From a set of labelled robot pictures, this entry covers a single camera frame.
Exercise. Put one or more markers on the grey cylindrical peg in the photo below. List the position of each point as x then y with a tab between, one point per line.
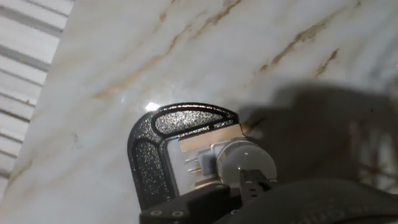
245	158

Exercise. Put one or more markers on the small wooden clamp block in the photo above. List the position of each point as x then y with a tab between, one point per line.
206	183
211	138

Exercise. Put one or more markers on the black C-clamp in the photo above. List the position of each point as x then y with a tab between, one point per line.
146	155

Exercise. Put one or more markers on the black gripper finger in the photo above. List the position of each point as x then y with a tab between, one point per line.
192	205

